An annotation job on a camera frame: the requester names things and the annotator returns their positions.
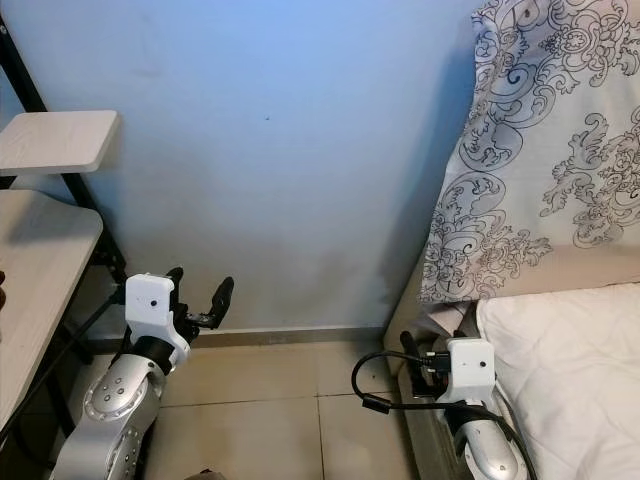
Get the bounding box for beige padded headboard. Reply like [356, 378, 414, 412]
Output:
[384, 245, 640, 346]

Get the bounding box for light wooden desk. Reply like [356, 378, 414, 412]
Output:
[0, 189, 107, 433]

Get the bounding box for white quilted mattress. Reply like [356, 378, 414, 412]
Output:
[476, 282, 640, 480]

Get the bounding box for light wooden shelf board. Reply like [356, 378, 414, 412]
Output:
[0, 109, 120, 175]

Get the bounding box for floral patterned white cloth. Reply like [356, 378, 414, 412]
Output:
[419, 0, 640, 305]

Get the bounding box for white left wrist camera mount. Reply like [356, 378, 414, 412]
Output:
[124, 272, 193, 363]

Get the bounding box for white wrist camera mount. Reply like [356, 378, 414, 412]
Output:
[444, 337, 499, 405]
[124, 272, 193, 363]

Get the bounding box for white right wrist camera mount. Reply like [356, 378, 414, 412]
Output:
[444, 337, 499, 405]

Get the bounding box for black metal shelf frame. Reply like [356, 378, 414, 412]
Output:
[0, 18, 136, 441]

